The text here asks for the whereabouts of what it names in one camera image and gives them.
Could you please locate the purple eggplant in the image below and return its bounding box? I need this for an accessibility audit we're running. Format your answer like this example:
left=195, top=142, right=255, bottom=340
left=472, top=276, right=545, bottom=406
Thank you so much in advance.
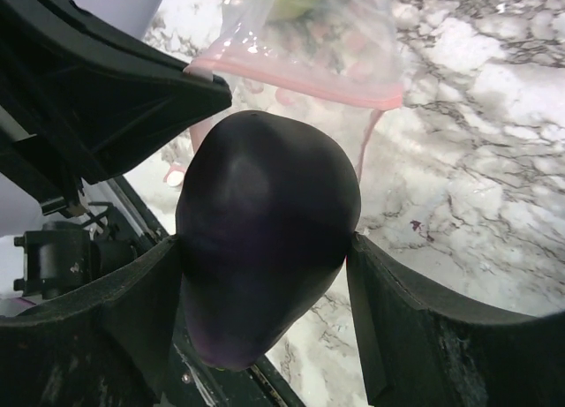
left=176, top=110, right=361, bottom=371

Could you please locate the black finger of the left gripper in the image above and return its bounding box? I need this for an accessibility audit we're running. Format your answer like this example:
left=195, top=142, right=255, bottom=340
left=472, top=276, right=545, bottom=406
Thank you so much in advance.
left=1, top=0, right=231, bottom=183

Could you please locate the clear pink zip bag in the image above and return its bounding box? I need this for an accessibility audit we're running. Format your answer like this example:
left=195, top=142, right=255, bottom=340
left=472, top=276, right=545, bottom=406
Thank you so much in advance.
left=185, top=0, right=403, bottom=172

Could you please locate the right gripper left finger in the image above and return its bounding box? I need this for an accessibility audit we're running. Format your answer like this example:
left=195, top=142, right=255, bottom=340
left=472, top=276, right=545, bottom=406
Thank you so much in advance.
left=1, top=237, right=181, bottom=406

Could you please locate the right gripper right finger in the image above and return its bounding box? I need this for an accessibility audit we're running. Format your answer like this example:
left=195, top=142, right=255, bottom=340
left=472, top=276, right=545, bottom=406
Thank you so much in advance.
left=346, top=235, right=564, bottom=406

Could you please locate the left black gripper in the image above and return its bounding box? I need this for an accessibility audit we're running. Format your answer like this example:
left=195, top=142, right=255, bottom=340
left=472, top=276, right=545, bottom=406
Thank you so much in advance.
left=1, top=177, right=165, bottom=314

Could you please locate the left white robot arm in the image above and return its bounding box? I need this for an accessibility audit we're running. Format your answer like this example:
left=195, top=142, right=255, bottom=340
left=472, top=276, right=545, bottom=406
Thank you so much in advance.
left=1, top=0, right=192, bottom=319

